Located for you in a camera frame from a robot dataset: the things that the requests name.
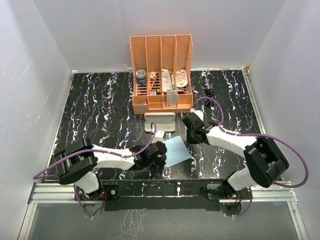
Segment blue cleaning cloth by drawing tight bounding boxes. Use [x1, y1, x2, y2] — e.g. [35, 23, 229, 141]
[164, 136, 191, 168]

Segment pink glasses case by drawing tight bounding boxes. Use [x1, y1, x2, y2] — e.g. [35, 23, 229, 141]
[144, 112, 176, 133]

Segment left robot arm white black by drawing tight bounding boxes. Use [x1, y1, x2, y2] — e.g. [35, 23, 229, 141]
[54, 138, 167, 200]

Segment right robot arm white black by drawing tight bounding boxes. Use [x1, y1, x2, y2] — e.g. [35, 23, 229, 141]
[182, 112, 290, 199]

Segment black sunglasses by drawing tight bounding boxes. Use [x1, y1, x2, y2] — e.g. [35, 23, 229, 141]
[205, 87, 215, 108]

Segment grey white small box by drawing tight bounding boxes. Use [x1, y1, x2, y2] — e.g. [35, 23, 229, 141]
[166, 89, 178, 108]

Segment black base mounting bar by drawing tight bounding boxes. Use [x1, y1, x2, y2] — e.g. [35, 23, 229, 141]
[74, 179, 253, 212]

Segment oval beige tag package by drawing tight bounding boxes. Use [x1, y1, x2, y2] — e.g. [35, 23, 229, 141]
[175, 69, 188, 88]

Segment white tube package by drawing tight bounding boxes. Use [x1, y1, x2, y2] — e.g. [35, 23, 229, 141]
[161, 68, 172, 92]

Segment red pencil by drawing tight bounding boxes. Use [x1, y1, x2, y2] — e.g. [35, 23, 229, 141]
[149, 73, 159, 92]

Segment small white card box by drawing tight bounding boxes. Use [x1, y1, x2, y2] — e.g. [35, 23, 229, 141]
[149, 71, 157, 80]

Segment orange desk organizer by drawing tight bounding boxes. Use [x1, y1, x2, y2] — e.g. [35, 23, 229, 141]
[130, 34, 194, 115]

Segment blue white round tin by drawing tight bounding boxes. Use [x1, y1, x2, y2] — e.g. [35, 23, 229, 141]
[135, 69, 148, 86]

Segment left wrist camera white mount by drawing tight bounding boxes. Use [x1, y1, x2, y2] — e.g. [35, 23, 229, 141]
[152, 130, 166, 143]

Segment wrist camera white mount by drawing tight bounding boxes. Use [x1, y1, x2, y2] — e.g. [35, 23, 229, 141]
[152, 130, 166, 143]
[190, 108, 204, 121]

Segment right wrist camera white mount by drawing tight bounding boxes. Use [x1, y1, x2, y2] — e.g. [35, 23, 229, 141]
[190, 108, 204, 121]

